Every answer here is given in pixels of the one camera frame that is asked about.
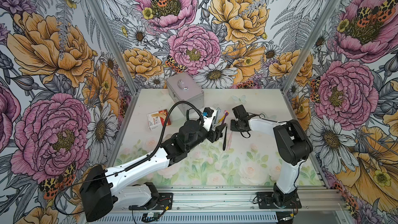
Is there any aluminium corner post right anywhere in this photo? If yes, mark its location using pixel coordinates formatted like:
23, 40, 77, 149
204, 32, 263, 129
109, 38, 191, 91
282, 0, 341, 94

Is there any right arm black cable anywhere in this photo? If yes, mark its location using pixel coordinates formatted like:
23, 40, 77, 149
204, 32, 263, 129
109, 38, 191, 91
239, 111, 280, 139

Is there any silver aluminium case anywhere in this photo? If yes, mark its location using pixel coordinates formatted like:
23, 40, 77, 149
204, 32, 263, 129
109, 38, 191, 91
166, 72, 204, 110

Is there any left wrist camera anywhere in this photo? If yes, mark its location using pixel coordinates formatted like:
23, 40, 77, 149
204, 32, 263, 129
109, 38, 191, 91
203, 107, 216, 131

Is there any aluminium corner post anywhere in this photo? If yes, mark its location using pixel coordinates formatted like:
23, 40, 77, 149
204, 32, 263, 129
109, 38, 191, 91
86, 0, 138, 96
282, 0, 341, 94

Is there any aluminium corner post left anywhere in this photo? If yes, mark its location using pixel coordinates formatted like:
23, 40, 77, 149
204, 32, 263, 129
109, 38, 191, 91
86, 0, 138, 96

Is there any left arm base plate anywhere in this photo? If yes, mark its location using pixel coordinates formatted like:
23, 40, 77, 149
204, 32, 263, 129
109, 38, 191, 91
129, 192, 174, 211

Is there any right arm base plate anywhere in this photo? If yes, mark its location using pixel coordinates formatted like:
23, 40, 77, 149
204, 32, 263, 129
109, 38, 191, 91
254, 191, 302, 209

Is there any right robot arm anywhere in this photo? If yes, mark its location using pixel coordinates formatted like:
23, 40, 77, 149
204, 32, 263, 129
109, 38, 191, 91
231, 105, 313, 208

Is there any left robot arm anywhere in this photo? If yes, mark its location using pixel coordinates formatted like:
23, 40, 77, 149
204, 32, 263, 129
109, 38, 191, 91
79, 119, 226, 222

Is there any purple toothbrush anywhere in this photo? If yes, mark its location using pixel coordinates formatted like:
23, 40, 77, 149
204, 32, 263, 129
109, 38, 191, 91
220, 111, 229, 124

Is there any pink toothbrush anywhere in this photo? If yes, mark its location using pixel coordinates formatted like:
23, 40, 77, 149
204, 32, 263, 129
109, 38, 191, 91
226, 132, 233, 150

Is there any aluminium front rail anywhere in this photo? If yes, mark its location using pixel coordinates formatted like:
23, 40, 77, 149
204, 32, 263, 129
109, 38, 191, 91
79, 185, 347, 224

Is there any green circuit board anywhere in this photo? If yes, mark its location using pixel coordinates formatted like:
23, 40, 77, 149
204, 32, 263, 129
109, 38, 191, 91
141, 213, 159, 223

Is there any black toothbrush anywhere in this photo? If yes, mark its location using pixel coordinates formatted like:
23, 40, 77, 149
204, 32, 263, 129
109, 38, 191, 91
222, 124, 228, 151

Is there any red white small box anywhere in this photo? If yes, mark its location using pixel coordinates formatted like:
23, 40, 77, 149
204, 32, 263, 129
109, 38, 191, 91
147, 110, 171, 131

